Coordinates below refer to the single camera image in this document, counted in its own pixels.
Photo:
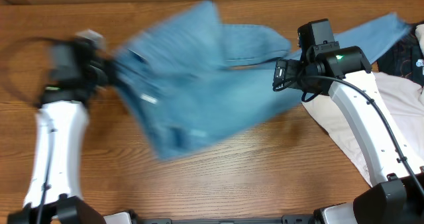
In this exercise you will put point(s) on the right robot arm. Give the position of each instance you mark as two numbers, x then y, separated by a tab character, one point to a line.
396	172

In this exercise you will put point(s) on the beige cloth garment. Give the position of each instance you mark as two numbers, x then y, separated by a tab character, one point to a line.
402	97

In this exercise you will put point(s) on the dark navy printed garment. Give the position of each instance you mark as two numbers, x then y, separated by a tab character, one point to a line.
405	58

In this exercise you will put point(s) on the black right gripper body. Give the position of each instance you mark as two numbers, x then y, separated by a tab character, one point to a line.
293	71

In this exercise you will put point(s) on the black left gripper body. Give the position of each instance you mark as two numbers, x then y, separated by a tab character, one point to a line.
98	73

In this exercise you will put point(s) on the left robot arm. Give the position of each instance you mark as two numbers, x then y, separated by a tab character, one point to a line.
62	117

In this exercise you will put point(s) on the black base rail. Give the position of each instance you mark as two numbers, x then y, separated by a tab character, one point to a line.
130	217

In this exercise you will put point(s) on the light blue denim jeans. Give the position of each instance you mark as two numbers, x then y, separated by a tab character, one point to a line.
192	80

